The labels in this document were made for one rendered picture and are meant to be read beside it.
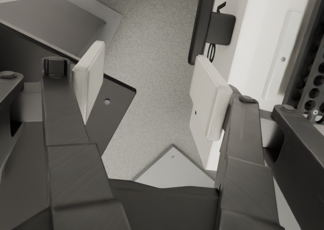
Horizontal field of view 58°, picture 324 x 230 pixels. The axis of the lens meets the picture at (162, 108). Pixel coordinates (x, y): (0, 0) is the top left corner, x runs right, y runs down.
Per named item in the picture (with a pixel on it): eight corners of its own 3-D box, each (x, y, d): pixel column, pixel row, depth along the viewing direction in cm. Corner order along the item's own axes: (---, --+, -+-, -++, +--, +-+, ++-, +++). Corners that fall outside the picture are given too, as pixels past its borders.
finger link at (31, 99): (61, 129, 13) (-10, 121, 12) (84, 89, 17) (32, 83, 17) (62, 98, 12) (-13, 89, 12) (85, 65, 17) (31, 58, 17)
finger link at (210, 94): (219, 87, 14) (234, 89, 14) (196, 53, 21) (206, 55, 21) (206, 141, 15) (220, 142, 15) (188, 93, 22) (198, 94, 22)
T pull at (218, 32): (186, 62, 29) (188, 66, 28) (201, -19, 26) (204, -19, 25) (221, 67, 30) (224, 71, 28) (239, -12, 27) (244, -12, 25)
